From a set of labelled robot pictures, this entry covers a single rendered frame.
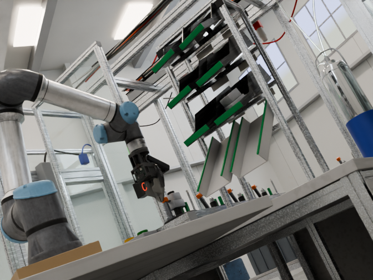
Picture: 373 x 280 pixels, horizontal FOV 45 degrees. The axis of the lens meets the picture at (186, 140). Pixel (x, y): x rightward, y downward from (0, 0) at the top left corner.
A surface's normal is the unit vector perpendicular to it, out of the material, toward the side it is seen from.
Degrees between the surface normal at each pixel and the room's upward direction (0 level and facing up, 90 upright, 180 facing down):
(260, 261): 90
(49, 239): 75
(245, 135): 90
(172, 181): 90
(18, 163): 91
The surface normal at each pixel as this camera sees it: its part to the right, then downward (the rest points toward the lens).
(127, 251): 0.41, -0.45
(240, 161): 0.59, -0.48
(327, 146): -0.83, 0.18
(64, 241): 0.44, -0.70
